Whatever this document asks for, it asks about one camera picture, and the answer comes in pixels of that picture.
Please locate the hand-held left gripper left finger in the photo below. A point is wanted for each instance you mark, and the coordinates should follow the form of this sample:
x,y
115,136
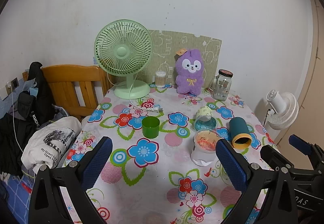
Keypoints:
x,y
97,163

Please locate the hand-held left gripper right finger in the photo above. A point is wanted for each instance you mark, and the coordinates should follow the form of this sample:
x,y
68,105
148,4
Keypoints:
x,y
231,165

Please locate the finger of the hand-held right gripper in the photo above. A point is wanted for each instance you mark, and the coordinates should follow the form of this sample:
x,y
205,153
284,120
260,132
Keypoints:
x,y
277,155
301,143

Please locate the green plastic cup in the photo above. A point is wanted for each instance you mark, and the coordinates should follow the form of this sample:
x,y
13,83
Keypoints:
x,y
150,127

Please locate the white cup orange inside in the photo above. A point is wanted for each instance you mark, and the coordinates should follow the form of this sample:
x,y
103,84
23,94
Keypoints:
x,y
201,158

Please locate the dark teal cup yellow rim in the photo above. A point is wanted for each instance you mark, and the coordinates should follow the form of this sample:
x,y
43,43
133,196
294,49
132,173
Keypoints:
x,y
238,126

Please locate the pale green paper cup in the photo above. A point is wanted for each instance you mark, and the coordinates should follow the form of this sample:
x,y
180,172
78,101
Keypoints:
x,y
203,113

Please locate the white standing fan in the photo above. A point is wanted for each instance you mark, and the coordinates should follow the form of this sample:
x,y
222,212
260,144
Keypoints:
x,y
282,110

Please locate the white printed shirt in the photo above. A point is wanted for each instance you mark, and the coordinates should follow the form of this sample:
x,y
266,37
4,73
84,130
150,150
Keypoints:
x,y
50,137

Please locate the grey cloth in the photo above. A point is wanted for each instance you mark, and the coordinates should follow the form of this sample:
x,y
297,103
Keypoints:
x,y
60,114

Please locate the floral tablecloth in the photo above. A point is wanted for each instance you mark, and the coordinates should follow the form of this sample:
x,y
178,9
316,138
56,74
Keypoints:
x,y
162,163

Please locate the beige door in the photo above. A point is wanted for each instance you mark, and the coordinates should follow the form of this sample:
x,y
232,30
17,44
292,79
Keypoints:
x,y
316,74

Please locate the glass jar with lid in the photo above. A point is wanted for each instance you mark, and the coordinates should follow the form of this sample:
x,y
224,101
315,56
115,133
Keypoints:
x,y
222,87

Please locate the black jacket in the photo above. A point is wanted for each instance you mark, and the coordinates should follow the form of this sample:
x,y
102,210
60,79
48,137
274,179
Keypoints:
x,y
38,105

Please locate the blue checked bedsheet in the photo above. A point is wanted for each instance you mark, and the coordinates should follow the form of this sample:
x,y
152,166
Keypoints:
x,y
15,192

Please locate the wooden headboard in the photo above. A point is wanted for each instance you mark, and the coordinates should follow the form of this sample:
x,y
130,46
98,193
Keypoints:
x,y
65,74

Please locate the blue face mask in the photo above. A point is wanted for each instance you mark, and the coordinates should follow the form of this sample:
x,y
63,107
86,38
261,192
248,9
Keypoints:
x,y
34,91

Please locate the purple plush toy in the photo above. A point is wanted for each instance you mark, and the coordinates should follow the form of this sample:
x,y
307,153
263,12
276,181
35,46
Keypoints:
x,y
189,77

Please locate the cotton swab container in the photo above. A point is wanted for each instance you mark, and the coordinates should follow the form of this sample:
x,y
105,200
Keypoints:
x,y
161,80

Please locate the green desk fan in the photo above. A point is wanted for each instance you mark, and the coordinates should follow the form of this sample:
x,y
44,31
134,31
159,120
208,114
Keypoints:
x,y
121,51

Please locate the wall socket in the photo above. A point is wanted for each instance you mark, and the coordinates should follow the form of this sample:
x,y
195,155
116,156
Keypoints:
x,y
14,84

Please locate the patterned beige wall board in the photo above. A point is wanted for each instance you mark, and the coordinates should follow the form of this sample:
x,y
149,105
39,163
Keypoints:
x,y
164,44

